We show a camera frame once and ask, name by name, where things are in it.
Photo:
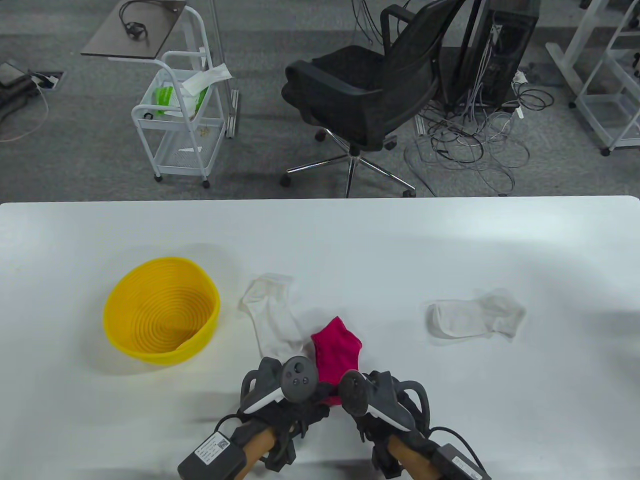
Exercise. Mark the white power strip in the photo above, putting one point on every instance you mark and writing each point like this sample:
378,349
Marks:
520,76

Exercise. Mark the black left glove sensor module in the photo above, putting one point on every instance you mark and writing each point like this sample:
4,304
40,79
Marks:
280,455

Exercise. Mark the black glove sensor module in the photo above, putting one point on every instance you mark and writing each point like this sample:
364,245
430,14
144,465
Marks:
280,455
387,460

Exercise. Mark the grey white right hand controller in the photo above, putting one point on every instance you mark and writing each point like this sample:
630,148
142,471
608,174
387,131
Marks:
355,392

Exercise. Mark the person's left hand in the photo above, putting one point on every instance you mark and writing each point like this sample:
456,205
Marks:
295,415

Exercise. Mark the white desk leg frame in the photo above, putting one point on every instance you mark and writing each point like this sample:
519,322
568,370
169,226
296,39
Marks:
562,62

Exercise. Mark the black right glove sensor module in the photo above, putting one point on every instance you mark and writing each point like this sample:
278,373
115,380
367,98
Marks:
387,460

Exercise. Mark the floor socket box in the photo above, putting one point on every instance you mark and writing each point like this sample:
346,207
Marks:
50,80

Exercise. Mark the black floor equipment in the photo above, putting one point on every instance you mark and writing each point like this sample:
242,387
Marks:
15,90

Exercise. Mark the dark brown side table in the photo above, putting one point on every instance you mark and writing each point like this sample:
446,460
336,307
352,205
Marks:
110,45

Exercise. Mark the black right wrist box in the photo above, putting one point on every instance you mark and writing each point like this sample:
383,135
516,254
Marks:
460,465

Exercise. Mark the white sock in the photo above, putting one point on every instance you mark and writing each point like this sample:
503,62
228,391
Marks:
470,317
267,310

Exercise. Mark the white metal rack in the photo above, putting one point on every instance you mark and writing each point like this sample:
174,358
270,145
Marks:
600,107

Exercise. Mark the person's left forearm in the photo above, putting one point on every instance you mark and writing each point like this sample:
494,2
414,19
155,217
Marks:
257,445

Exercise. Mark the grey white left hand controller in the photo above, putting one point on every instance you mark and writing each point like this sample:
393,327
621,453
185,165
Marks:
297,377

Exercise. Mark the person's right hand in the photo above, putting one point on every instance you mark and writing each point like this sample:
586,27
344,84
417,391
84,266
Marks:
380,432

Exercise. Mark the black computer tower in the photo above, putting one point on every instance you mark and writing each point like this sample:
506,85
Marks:
515,45

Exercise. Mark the green packet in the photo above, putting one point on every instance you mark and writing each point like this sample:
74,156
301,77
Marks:
164,97

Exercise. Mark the black office chair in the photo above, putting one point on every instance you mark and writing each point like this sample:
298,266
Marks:
350,85

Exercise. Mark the black labelled left wrist box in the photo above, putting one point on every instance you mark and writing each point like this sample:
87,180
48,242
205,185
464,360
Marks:
210,452

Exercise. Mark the person's right forearm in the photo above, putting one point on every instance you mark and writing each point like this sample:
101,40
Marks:
415,460

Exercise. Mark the grey white hand controller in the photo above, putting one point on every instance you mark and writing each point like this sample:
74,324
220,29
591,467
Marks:
297,377
355,392

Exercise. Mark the white paper sheet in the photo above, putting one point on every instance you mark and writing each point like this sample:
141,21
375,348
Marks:
210,76

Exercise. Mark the white wheeled cart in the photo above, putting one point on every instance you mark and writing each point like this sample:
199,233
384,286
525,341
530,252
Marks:
175,157

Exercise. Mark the yellow woven basket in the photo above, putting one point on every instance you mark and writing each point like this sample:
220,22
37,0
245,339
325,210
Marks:
150,310

